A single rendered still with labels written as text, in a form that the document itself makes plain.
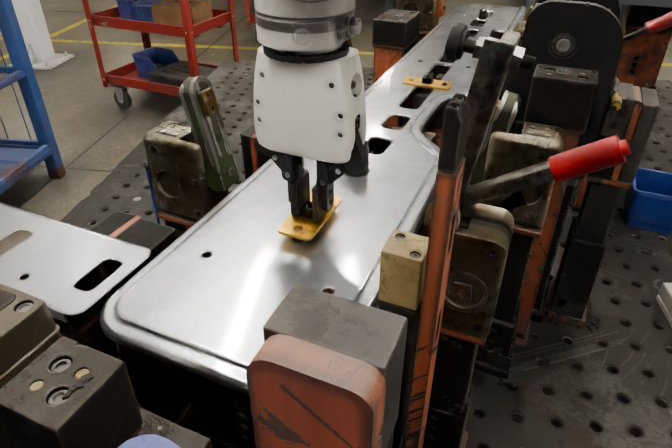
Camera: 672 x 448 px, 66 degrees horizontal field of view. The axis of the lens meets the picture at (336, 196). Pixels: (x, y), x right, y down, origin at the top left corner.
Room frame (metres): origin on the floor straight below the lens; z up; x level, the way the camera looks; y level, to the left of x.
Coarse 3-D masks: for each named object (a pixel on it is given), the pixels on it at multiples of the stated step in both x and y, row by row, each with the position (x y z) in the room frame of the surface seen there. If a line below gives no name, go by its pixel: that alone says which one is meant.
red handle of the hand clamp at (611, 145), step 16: (592, 144) 0.36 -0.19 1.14; (608, 144) 0.35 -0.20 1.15; (624, 144) 0.35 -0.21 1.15; (560, 160) 0.36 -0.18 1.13; (576, 160) 0.35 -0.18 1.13; (592, 160) 0.35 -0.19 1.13; (608, 160) 0.34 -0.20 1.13; (624, 160) 0.34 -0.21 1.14; (512, 176) 0.37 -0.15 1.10; (528, 176) 0.37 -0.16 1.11; (544, 176) 0.36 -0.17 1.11; (560, 176) 0.35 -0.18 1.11; (576, 176) 0.35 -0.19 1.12; (480, 192) 0.38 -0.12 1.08; (496, 192) 0.38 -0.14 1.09; (512, 192) 0.37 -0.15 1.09
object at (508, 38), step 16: (464, 32) 0.40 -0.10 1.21; (496, 32) 0.40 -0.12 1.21; (512, 32) 0.40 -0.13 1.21; (448, 48) 0.39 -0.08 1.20; (464, 48) 0.40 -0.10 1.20; (480, 48) 0.39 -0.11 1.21; (496, 48) 0.37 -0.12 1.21; (512, 48) 0.37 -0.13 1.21; (480, 64) 0.38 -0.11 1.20; (496, 64) 0.37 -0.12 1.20; (512, 64) 0.38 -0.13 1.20; (528, 64) 0.38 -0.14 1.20; (480, 80) 0.38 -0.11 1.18; (496, 80) 0.37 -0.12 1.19; (480, 96) 0.38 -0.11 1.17; (496, 96) 0.37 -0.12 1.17; (480, 112) 0.37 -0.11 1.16; (480, 128) 0.37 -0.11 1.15; (480, 144) 0.37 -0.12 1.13; (464, 176) 0.38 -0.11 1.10; (464, 192) 0.38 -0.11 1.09
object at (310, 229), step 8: (336, 200) 0.48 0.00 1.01; (304, 208) 0.45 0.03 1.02; (288, 216) 0.45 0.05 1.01; (296, 216) 0.45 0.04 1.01; (304, 216) 0.45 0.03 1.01; (328, 216) 0.45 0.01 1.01; (288, 224) 0.43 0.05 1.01; (296, 224) 0.43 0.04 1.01; (304, 224) 0.43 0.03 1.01; (312, 224) 0.43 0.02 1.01; (320, 224) 0.43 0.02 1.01; (280, 232) 0.42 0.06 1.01; (288, 232) 0.42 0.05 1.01; (296, 232) 0.42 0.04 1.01; (304, 232) 0.42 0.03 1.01; (312, 232) 0.42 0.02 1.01; (304, 240) 0.41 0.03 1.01
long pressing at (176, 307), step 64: (448, 64) 0.99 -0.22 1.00; (384, 128) 0.69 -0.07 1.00; (256, 192) 0.52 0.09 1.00; (384, 192) 0.52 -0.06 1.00; (192, 256) 0.40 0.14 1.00; (256, 256) 0.40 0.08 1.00; (320, 256) 0.40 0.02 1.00; (128, 320) 0.31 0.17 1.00; (192, 320) 0.31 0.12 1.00; (256, 320) 0.31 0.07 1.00
